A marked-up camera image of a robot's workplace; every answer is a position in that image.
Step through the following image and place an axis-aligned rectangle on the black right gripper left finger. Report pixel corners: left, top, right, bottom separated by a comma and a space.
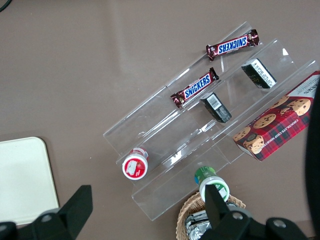
31, 184, 94, 240

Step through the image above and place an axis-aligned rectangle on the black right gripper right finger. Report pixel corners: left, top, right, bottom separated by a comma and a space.
204, 184, 254, 240

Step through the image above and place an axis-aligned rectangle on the oval light wicker basket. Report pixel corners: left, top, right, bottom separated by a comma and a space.
175, 191, 247, 240

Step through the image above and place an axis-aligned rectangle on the cream plastic tray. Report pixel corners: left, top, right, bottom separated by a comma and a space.
0, 136, 60, 225

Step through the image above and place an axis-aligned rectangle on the silver foil packets stack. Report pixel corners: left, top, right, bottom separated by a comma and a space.
184, 209, 213, 240

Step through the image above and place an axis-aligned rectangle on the green lidded yogurt cup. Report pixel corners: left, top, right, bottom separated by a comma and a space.
193, 165, 229, 203

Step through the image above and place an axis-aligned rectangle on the clear acrylic stepped display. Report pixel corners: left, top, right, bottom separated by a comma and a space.
102, 21, 320, 222

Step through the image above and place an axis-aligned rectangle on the red lidded yogurt cup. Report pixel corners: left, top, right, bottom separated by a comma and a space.
121, 147, 150, 180

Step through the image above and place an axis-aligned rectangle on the red tartan cookie box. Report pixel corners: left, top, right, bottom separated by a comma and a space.
232, 70, 320, 163

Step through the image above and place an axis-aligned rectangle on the small black box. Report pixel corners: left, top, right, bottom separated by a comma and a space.
200, 92, 233, 124
241, 57, 278, 90

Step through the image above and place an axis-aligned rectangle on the brown snickers bar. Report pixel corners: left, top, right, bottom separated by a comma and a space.
205, 29, 260, 62
170, 67, 220, 109

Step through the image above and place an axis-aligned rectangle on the black looped table cable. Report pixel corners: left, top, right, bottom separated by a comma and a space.
0, 0, 13, 13

